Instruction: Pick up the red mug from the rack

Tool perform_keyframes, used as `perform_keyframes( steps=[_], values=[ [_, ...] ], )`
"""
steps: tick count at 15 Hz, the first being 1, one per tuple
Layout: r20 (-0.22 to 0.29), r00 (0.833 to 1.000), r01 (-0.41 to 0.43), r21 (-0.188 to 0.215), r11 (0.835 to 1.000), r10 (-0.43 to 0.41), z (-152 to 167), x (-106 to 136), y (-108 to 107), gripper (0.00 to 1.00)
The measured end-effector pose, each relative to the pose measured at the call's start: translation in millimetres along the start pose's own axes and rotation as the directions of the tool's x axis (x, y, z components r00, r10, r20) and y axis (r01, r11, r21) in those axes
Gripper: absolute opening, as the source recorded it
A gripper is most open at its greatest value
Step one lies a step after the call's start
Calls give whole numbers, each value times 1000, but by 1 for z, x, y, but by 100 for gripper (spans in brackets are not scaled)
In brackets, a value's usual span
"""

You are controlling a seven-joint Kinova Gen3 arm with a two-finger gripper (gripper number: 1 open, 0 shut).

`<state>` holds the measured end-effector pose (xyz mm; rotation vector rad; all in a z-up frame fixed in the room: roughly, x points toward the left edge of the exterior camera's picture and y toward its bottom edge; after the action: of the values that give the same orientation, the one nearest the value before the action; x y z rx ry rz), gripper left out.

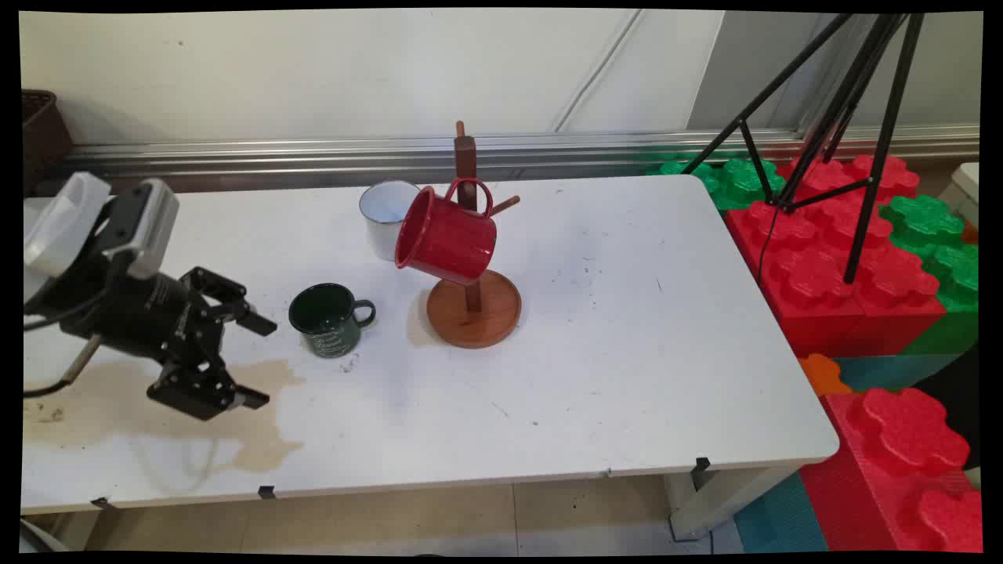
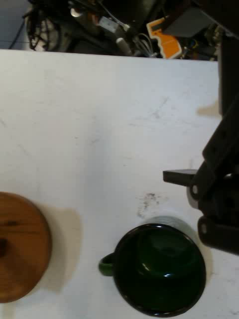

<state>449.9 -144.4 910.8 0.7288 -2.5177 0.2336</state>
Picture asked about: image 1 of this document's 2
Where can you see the dark brown wicker basket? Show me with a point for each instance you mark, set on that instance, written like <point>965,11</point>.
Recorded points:
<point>43,133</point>

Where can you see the dark green enamel mug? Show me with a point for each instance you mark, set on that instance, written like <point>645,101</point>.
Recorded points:
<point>329,337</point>

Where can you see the brown wooden mug tree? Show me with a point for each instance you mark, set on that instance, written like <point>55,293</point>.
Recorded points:
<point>486,313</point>

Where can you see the black camera tripod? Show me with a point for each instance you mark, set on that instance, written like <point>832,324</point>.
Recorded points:
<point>885,141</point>

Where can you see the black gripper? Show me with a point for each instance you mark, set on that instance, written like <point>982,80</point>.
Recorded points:
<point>133,309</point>

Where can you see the orange foam building block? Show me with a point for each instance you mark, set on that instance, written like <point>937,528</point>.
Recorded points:
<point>823,374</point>

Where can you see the teal foam building block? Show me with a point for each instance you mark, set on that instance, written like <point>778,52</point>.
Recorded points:
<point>893,370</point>

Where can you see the white enamel mug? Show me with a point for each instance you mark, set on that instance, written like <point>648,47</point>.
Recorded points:
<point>380,235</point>

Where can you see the white table leg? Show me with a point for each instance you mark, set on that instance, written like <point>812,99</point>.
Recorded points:
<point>705,505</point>

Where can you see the grey white wrist camera box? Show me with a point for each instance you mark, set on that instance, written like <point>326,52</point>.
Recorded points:
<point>153,227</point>

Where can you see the black table edge clip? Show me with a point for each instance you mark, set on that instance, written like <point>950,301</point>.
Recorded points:
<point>267,492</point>
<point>102,503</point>
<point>700,472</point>

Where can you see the green foam building block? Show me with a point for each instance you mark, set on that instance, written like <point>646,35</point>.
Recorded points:
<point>936,235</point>
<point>740,180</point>

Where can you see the red enamel mug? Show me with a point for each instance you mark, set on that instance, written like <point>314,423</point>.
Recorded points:
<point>450,243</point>

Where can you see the silver metal wall rail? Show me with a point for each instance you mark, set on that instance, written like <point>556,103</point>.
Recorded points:
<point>313,157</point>

